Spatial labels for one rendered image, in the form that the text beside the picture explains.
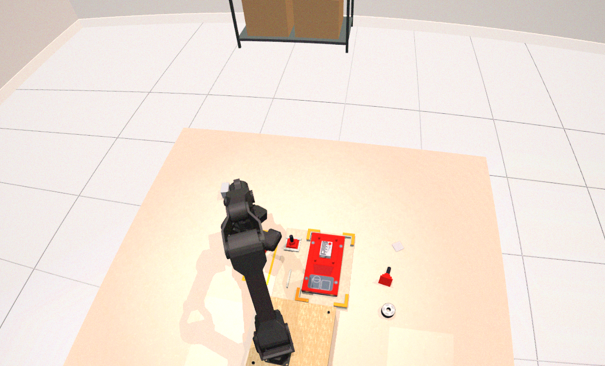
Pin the black toy tyre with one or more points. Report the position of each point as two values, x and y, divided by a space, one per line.
388 306

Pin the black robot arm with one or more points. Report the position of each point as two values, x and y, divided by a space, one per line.
246 251

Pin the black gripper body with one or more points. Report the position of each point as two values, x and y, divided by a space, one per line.
272 237

